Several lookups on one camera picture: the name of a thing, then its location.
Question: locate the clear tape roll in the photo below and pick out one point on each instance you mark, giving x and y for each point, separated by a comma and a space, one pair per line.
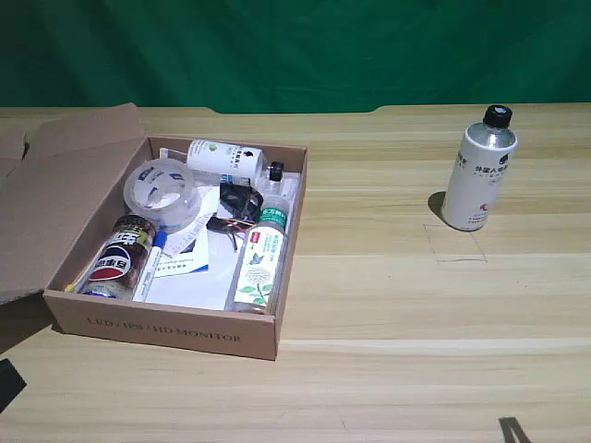
138, 203

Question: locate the white bottle with black cap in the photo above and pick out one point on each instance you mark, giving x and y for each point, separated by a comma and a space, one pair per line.
475, 184

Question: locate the green backdrop cloth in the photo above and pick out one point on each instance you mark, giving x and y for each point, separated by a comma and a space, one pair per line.
295, 46

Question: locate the dark Pepsi bottle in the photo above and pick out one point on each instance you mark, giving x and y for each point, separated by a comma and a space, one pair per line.
115, 263

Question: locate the green-capped bottle with flower label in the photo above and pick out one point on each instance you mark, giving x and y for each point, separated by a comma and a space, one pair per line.
258, 267

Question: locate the white paper receipt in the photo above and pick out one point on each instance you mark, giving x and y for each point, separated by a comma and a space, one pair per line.
184, 237

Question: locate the black angular object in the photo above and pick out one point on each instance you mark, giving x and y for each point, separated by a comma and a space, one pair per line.
9, 385

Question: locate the white booklet with blue print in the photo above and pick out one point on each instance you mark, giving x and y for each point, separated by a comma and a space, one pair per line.
189, 265

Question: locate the brown cardboard box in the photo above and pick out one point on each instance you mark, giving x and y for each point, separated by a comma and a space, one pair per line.
161, 327

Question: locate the white bottle with green logo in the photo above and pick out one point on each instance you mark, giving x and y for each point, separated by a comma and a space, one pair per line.
217, 157

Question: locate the white marker with blue cap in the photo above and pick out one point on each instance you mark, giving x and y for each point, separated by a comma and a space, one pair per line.
148, 273

